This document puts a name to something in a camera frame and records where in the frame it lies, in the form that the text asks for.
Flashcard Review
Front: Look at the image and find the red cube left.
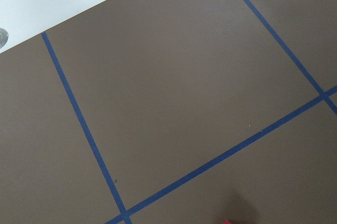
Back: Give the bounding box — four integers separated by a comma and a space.
221, 219, 232, 224

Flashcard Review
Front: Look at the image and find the clear tape roll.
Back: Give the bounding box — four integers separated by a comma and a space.
0, 28, 9, 48

